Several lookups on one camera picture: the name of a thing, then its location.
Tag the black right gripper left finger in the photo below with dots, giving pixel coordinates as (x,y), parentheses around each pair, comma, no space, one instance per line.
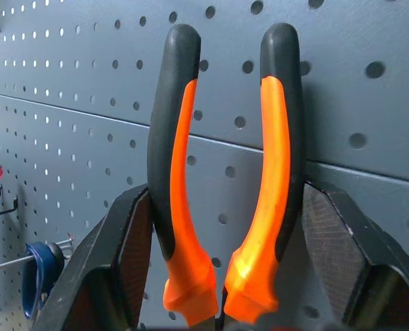
(97,276)

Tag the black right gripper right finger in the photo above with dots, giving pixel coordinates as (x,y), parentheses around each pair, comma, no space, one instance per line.
(362,262)

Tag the orange and black pliers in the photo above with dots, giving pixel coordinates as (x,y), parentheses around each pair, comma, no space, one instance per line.
(176,172)

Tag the silver pegboard hook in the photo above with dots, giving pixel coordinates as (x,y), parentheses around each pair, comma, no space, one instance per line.
(4,263)

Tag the black pegboard hook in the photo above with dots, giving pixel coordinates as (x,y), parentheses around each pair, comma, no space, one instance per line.
(0,205)

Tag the grey pegboard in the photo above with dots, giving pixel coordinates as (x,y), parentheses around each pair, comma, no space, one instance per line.
(87,103)

